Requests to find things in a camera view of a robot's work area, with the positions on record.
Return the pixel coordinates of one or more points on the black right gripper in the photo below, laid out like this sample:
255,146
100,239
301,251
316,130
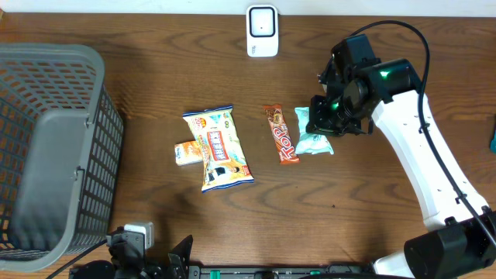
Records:
320,122

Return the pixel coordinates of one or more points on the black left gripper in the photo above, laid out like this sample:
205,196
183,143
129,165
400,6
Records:
177,263

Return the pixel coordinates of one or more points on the mint green wipes pack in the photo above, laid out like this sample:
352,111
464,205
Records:
310,142

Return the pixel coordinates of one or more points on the red chocolate bar wrapper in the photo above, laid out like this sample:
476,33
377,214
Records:
285,147

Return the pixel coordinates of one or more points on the yellow white wipes packet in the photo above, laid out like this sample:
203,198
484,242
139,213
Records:
225,164

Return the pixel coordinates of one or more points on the orange white snack packet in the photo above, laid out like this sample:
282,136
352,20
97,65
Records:
187,153

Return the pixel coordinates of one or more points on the blue Listerine mouthwash bottle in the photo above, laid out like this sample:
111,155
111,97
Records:
493,144

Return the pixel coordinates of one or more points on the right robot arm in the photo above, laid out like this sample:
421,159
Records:
460,223

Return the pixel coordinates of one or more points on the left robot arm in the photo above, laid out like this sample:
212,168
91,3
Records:
129,260

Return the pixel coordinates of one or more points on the white barcode scanner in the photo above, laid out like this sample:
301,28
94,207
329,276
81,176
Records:
262,31

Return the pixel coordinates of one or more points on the grey plastic shopping basket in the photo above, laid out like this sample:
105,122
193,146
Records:
61,141

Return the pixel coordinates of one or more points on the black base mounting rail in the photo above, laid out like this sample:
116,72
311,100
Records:
240,272

